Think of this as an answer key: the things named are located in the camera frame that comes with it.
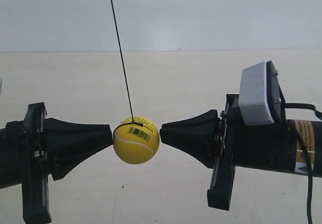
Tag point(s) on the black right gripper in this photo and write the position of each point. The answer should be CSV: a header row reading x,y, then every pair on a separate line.
x,y
262,147

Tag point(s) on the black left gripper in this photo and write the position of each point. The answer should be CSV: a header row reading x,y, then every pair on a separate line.
x,y
68,145

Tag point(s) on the yellow tennis ball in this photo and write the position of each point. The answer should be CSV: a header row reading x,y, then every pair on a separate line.
x,y
136,140

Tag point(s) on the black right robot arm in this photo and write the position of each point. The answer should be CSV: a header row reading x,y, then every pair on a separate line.
x,y
304,138

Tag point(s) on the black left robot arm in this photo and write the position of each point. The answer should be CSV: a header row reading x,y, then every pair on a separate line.
x,y
38,147

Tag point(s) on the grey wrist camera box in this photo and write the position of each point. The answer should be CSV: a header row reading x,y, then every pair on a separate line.
x,y
253,99

